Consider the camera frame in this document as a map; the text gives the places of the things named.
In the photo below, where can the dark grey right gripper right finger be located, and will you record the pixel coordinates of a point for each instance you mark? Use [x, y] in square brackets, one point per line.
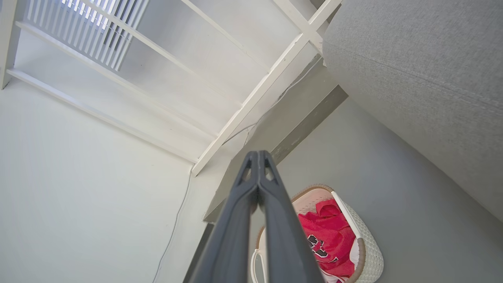
[287, 243]

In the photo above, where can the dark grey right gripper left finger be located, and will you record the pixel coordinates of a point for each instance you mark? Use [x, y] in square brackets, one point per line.
[232, 236]

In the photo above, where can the white perforated laundry basket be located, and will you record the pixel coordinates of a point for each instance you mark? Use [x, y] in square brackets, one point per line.
[371, 255]

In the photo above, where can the red sports jersey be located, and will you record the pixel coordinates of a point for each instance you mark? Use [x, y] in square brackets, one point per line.
[330, 232]

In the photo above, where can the white wooden railing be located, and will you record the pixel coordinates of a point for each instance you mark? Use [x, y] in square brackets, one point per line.
[255, 94]

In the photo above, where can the grey fabric sofa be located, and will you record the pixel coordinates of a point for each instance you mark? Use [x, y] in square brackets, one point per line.
[424, 86]

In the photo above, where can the white slatted vent grille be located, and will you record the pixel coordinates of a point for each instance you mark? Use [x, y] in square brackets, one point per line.
[98, 27]

